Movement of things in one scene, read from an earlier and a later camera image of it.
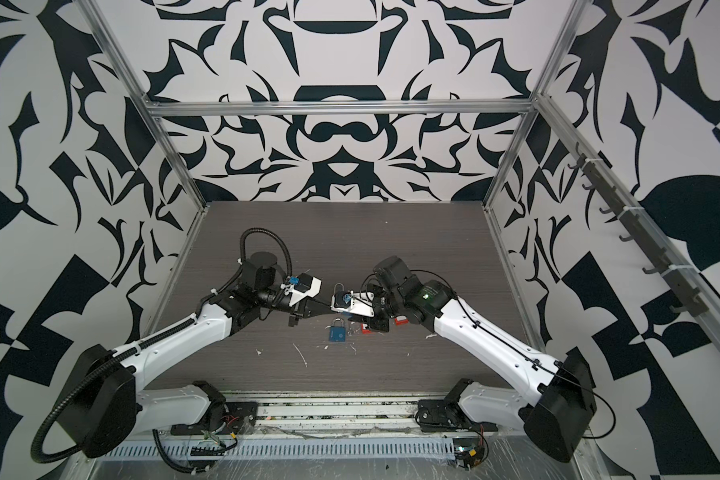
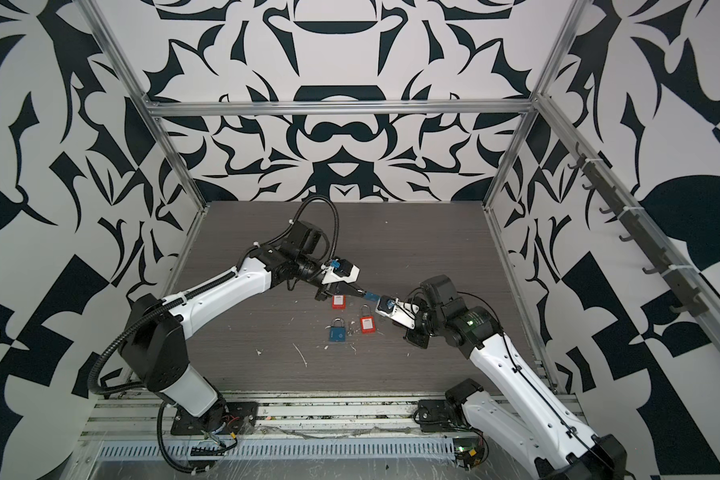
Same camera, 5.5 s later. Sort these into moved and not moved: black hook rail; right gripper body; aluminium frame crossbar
Moved: right gripper body
Not moved: aluminium frame crossbar; black hook rail
